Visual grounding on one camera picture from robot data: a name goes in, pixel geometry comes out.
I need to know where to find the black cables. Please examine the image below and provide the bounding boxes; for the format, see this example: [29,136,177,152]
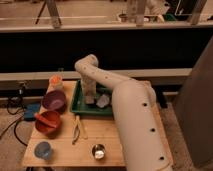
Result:
[0,84,28,147]

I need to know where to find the blue box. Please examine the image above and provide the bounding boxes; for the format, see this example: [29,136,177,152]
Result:
[24,103,40,121]

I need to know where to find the grey chair back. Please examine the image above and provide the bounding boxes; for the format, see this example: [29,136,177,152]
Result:
[174,37,213,170]

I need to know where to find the blue plastic cup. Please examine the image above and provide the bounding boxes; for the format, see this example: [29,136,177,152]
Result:
[34,141,52,160]

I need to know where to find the purple bowl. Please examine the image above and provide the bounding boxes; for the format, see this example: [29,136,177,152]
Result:
[41,90,66,110]

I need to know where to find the red spatula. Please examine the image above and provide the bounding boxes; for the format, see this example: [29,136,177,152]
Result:
[34,113,56,128]

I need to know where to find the small metal cup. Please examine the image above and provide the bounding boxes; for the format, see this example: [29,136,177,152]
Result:
[92,144,105,160]

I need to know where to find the red bowl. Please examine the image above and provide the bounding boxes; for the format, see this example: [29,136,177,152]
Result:
[35,111,61,135]

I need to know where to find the green plastic tray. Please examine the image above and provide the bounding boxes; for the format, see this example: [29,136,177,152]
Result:
[70,80,113,116]

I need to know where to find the orange lidded cup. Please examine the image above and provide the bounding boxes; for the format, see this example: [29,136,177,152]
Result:
[49,75,63,90]

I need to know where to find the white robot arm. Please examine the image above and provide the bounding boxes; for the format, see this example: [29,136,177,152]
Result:
[74,55,173,171]

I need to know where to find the wooden board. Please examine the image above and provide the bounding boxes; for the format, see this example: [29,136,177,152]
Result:
[21,79,174,168]

